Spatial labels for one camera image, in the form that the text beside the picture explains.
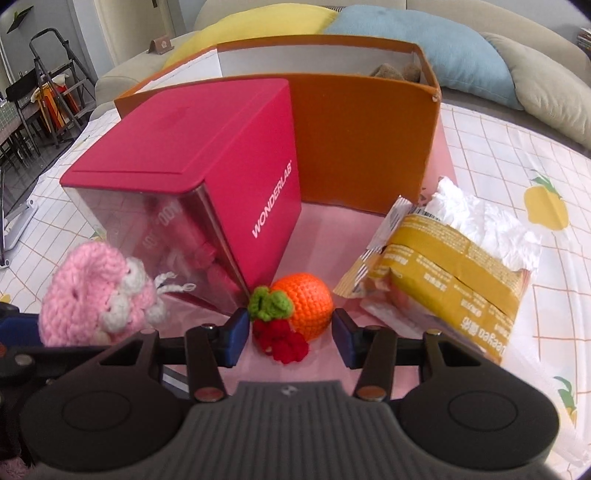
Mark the red lidded clear box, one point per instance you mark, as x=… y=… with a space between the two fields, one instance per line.
x=184 y=138

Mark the brown plush toy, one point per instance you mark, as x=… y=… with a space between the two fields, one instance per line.
x=392 y=71

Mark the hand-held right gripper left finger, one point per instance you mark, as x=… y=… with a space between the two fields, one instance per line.
x=238 y=337

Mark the black step ladder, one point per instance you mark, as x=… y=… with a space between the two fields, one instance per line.
x=69 y=85

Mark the pink table sheet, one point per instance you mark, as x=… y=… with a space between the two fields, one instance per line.
x=323 y=240

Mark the yellow snack packet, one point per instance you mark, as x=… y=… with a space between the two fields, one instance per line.
x=438 y=267

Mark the orange cardboard box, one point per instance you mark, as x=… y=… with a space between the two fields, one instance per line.
x=360 y=138

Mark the orange crocheted fruit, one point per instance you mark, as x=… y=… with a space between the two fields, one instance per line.
x=304 y=300

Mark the blue pillow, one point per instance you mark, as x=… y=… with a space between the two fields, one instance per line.
x=452 y=50

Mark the small brown stand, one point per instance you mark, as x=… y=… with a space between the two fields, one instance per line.
x=160 y=45

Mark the pink fluffy cloth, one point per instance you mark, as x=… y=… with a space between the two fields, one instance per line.
x=11 y=468

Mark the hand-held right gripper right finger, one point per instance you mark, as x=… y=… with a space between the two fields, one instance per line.
x=342 y=337

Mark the dark chair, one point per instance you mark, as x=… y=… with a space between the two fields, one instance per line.
x=18 y=97

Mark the yellow pillow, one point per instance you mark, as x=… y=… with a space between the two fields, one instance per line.
x=258 y=25

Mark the grey-green pillow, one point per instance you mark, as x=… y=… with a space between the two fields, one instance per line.
x=549 y=87

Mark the orange board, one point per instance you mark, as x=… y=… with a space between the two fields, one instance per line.
x=51 y=99

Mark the stack of books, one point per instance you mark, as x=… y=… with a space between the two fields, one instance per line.
x=585 y=39

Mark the white floor stand base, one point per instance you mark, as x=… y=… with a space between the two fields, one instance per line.
x=18 y=226

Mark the beige sofa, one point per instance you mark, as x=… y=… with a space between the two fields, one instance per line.
x=124 y=74

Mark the pink crocheted toy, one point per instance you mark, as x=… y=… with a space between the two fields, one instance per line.
x=78 y=286

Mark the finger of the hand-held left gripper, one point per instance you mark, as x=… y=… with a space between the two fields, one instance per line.
x=41 y=362
x=18 y=327

